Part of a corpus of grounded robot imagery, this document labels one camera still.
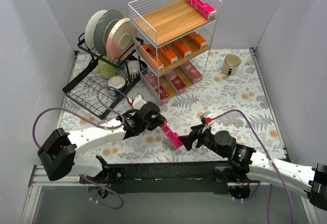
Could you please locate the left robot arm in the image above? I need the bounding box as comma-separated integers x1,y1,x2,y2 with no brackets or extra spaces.
37,101,166,183

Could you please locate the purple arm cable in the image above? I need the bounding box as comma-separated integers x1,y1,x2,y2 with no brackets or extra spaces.
32,85,133,210
211,109,297,224

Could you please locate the white wire three-tier shelf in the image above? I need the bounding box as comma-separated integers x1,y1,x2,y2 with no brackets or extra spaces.
128,0,222,99

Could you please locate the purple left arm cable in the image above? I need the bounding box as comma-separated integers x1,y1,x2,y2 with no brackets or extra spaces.
32,85,133,210

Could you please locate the white and teal bowl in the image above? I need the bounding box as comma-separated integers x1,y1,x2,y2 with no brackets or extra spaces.
108,76,126,96

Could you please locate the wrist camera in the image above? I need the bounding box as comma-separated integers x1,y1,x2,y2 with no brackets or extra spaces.
127,95,147,110
200,111,215,133

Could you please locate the cream mug black handle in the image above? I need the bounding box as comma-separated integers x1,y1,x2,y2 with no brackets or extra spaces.
222,54,241,76

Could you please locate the orange toothpaste box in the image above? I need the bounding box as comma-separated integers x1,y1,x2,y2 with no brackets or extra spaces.
173,39,192,58
188,32,206,49
138,43,164,72
159,46,178,64

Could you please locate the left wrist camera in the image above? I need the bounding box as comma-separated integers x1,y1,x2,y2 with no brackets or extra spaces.
127,95,147,110

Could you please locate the pink and cream plate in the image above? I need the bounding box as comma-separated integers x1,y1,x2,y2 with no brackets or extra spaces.
106,18,137,62

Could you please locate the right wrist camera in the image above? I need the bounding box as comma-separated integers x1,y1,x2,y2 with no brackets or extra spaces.
200,111,215,133

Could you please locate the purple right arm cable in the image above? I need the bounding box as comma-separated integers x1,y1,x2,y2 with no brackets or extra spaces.
211,109,297,224

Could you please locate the magenta toothpaste box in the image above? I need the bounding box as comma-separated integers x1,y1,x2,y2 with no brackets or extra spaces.
186,0,217,20
159,120,183,149

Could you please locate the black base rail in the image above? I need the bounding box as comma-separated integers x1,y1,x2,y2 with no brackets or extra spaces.
79,160,263,194

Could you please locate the floral patterned table mat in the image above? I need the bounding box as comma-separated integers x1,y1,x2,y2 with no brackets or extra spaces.
52,49,286,165

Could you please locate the grey green patterned plate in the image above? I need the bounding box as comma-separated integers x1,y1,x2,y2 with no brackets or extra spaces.
94,9,123,55

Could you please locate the cream white plate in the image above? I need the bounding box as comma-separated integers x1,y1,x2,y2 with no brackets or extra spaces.
85,10,107,50

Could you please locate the white upside-down cup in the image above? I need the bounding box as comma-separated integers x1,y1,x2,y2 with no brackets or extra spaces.
127,60,140,79

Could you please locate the red 3D toothpaste box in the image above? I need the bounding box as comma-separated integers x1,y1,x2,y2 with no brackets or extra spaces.
179,61,202,84
143,72,169,104
164,70,186,95

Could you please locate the pale yellow mug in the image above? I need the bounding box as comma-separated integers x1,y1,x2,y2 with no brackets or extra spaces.
94,59,116,79

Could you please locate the black wire dish rack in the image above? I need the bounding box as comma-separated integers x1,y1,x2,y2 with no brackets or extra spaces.
62,34,140,120

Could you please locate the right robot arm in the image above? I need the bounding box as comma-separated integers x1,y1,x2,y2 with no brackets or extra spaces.
179,124,326,210

